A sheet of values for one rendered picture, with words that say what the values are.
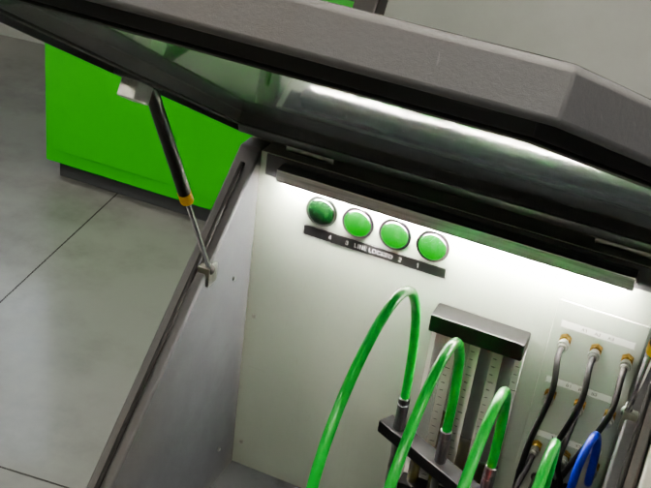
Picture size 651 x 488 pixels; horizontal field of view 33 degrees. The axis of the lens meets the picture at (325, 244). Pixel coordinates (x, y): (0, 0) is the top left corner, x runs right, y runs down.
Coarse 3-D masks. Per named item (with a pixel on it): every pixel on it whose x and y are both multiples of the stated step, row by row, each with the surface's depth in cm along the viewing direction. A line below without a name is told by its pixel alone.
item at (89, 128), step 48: (336, 0) 411; (48, 48) 426; (48, 96) 436; (96, 96) 426; (48, 144) 447; (96, 144) 437; (144, 144) 427; (192, 144) 419; (240, 144) 410; (144, 192) 443; (192, 192) 429
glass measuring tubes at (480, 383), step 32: (448, 320) 160; (480, 320) 161; (480, 352) 161; (512, 352) 158; (448, 384) 168; (480, 384) 164; (512, 384) 164; (480, 416) 169; (416, 480) 177; (480, 480) 171
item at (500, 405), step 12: (504, 396) 136; (492, 408) 133; (504, 408) 144; (492, 420) 132; (504, 420) 147; (480, 432) 131; (504, 432) 149; (480, 444) 130; (492, 444) 151; (468, 456) 130; (492, 456) 151; (468, 468) 129; (492, 468) 152; (468, 480) 128; (492, 480) 153
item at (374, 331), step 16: (416, 304) 149; (384, 320) 134; (416, 320) 153; (368, 336) 132; (416, 336) 156; (368, 352) 131; (416, 352) 159; (352, 368) 130; (352, 384) 129; (336, 400) 128; (400, 400) 164; (336, 416) 127; (320, 448) 127; (320, 464) 127
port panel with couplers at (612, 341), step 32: (576, 320) 156; (608, 320) 154; (544, 352) 160; (576, 352) 158; (608, 352) 156; (640, 352) 154; (544, 384) 162; (576, 384) 160; (608, 384) 158; (544, 416) 165; (544, 448) 167; (576, 448) 165; (608, 448) 163
